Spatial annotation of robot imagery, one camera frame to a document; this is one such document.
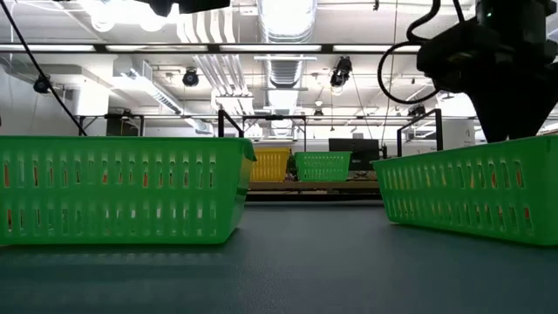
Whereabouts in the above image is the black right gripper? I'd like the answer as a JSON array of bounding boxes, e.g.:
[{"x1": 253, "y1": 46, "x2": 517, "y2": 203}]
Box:
[{"x1": 468, "y1": 21, "x2": 558, "y2": 143}]

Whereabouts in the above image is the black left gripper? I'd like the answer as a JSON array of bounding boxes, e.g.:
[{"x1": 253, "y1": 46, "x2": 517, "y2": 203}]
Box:
[{"x1": 134, "y1": 0, "x2": 232, "y2": 18}]

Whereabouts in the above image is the green slotted plastic basket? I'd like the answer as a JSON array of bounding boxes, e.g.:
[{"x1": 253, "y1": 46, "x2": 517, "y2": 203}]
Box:
[
  {"x1": 0, "y1": 134, "x2": 257, "y2": 247},
  {"x1": 294, "y1": 151, "x2": 353, "y2": 183},
  {"x1": 370, "y1": 134, "x2": 558, "y2": 248}
]

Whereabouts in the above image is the black computer monitor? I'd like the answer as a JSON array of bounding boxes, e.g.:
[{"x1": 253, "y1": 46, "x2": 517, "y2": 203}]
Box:
[{"x1": 328, "y1": 138, "x2": 380, "y2": 172}]

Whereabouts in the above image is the yellow slotted plastic basket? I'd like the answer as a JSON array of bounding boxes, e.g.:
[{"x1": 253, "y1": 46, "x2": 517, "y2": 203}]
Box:
[{"x1": 252, "y1": 147, "x2": 292, "y2": 183}]

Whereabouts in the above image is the black metal frame post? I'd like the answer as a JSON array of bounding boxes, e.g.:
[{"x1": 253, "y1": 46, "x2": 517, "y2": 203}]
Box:
[
  {"x1": 217, "y1": 109, "x2": 245, "y2": 139},
  {"x1": 396, "y1": 108, "x2": 444, "y2": 158}
]

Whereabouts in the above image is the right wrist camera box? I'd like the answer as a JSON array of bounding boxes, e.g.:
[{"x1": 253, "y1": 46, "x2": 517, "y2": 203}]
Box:
[{"x1": 416, "y1": 19, "x2": 480, "y2": 91}]

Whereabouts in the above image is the white rectangular ceiling duct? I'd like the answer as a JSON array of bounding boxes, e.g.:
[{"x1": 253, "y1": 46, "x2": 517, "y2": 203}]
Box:
[{"x1": 112, "y1": 69, "x2": 214, "y2": 134}]

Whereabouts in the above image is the wide round silver duct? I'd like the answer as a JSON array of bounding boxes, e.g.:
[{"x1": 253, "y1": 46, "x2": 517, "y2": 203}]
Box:
[{"x1": 256, "y1": 0, "x2": 319, "y2": 88}]

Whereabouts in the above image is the black ceiling light rail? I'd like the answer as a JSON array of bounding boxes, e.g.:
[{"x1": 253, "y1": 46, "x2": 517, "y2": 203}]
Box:
[{"x1": 0, "y1": 42, "x2": 422, "y2": 55}]

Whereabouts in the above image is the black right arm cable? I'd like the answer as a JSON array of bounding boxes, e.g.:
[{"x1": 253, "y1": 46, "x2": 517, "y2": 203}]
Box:
[{"x1": 376, "y1": 0, "x2": 466, "y2": 106}]

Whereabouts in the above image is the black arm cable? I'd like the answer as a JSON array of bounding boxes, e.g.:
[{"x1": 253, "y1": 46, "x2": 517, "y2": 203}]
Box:
[
  {"x1": 0, "y1": 0, "x2": 87, "y2": 137},
  {"x1": 376, "y1": 0, "x2": 466, "y2": 106}
]

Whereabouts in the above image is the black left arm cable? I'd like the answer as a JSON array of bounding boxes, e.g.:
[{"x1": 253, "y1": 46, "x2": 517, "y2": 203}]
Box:
[{"x1": 0, "y1": 0, "x2": 87, "y2": 137}]

